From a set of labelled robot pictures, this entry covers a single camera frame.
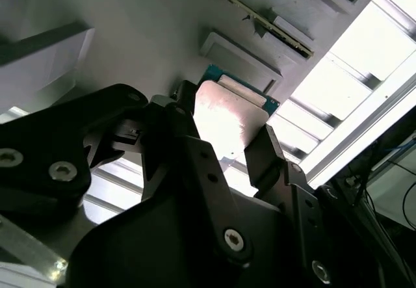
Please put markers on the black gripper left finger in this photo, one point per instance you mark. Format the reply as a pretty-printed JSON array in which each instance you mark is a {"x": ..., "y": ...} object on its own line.
[{"x": 48, "y": 132}]

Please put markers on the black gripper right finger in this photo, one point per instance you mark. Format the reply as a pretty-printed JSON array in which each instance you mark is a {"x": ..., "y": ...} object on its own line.
[{"x": 269, "y": 164}]

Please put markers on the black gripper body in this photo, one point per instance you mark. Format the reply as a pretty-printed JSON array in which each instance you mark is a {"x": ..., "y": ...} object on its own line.
[{"x": 146, "y": 252}]

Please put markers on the silver CPU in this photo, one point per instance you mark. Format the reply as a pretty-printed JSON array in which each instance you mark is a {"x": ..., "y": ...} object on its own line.
[{"x": 227, "y": 115}]

